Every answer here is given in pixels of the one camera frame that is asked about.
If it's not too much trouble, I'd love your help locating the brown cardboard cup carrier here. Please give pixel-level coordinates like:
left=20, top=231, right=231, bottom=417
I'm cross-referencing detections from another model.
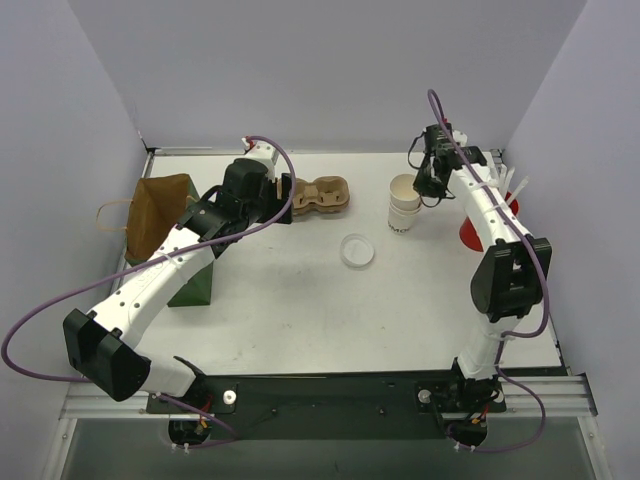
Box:
left=293, top=176, right=350, bottom=216

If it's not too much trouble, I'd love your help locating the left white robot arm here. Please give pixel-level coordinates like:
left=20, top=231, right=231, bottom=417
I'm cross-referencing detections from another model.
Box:
left=63, top=136, right=295, bottom=412

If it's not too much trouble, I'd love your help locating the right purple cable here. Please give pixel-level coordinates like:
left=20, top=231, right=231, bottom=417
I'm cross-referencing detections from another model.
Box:
left=427, top=89, right=554, bottom=454

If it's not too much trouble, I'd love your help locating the white wrapped straw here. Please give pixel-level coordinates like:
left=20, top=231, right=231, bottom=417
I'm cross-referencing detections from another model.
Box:
left=495, top=163, right=515, bottom=196
left=507, top=176, right=530, bottom=205

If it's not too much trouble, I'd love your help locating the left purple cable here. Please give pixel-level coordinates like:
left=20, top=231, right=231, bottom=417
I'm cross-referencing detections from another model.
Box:
left=2, top=133, right=300, bottom=384

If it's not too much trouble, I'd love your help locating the purple cable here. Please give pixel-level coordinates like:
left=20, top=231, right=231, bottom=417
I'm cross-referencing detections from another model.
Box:
left=427, top=89, right=554, bottom=454
left=2, top=133, right=300, bottom=384

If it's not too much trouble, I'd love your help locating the aluminium rail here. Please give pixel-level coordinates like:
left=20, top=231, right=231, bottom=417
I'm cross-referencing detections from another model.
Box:
left=60, top=375, right=598, bottom=419

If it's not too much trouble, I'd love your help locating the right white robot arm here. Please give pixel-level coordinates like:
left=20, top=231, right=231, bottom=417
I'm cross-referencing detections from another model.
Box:
left=413, top=125, right=552, bottom=407

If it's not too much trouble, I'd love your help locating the green paper bag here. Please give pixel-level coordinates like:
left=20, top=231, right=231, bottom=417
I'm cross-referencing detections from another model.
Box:
left=96, top=173, right=213, bottom=307

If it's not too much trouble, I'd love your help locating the white paper coffee cup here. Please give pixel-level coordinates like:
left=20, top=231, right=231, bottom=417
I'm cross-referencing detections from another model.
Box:
left=389, top=173, right=421, bottom=212

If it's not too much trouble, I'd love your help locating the red straw holder cup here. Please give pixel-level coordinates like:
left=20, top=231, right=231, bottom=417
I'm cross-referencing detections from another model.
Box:
left=458, top=192, right=520, bottom=253

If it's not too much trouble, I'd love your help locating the clear plastic cup lid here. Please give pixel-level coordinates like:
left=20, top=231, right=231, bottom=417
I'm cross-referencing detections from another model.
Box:
left=339, top=233, right=375, bottom=269

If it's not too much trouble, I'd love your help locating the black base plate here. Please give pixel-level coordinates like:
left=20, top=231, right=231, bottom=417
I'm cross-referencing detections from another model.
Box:
left=145, top=368, right=507, bottom=441

